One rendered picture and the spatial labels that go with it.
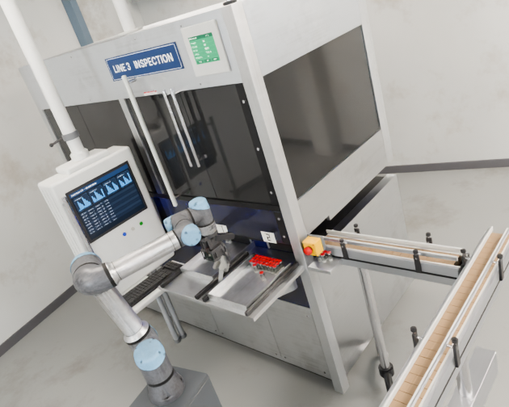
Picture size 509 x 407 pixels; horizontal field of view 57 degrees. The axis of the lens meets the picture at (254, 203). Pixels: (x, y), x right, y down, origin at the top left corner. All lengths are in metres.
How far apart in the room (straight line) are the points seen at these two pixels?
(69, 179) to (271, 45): 1.24
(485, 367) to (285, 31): 1.61
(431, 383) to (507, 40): 3.48
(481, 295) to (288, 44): 1.28
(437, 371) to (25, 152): 3.95
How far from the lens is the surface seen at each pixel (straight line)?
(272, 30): 2.10
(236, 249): 2.65
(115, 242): 2.77
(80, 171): 2.64
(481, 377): 2.16
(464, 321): 1.81
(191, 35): 2.12
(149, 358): 1.94
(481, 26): 4.61
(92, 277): 1.76
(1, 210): 4.59
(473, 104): 4.79
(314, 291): 2.41
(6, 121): 4.68
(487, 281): 1.98
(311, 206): 2.29
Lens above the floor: 2.14
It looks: 24 degrees down
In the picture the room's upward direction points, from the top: 18 degrees counter-clockwise
